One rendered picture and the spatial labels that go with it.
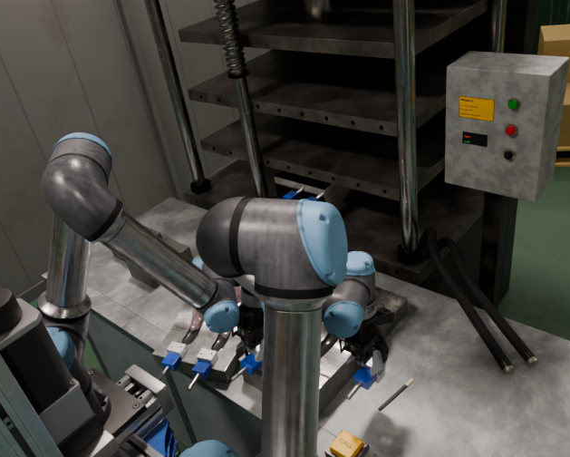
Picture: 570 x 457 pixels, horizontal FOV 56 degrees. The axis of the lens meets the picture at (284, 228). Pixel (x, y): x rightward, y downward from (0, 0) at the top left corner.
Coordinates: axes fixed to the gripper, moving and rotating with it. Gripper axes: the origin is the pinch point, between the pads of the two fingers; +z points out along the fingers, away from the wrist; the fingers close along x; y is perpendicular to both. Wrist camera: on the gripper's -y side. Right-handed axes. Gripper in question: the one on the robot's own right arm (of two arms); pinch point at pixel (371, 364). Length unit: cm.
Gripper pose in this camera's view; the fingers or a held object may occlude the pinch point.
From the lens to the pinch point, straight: 142.9
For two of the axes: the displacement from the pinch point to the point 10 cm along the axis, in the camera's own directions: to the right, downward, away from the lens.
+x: 7.5, 2.6, -6.0
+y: -6.4, 4.9, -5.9
